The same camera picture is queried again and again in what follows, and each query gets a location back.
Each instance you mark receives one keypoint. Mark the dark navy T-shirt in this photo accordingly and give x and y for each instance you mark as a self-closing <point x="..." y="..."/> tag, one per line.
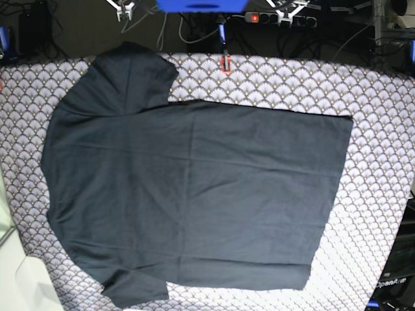
<point x="144" y="191"/>

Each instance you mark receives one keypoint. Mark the red table clamp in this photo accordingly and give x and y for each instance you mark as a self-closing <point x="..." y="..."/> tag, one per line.
<point x="225" y="64"/>

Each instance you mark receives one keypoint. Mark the blue box at top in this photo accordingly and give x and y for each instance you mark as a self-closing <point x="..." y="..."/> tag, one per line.
<point x="180" y="6"/>

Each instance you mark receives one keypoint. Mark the fan-patterned grey tablecloth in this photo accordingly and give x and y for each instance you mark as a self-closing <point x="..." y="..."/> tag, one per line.
<point x="368" y="209"/>

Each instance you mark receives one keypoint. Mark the blue clamp far left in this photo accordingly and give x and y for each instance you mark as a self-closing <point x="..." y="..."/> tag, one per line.
<point x="8" y="47"/>

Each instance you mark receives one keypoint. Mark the blue clamp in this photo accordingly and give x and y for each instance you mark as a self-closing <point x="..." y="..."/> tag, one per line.
<point x="411" y="57"/>
<point x="8" y="47"/>

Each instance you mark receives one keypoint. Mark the white cabinet corner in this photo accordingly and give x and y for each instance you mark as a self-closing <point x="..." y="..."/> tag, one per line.
<point x="25" y="281"/>

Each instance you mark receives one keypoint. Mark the black OpenArm base box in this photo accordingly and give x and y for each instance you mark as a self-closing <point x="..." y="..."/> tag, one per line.
<point x="395" y="288"/>

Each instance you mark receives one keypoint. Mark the blue clamp far right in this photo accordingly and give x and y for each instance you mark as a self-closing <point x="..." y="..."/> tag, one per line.
<point x="411" y="57"/>

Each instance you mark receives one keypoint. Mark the blue clamp handle centre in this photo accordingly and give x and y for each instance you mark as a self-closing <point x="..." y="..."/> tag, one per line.
<point x="222" y="34"/>

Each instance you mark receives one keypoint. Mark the black power strip red switch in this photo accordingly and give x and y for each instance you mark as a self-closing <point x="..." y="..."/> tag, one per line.
<point x="272" y="19"/>

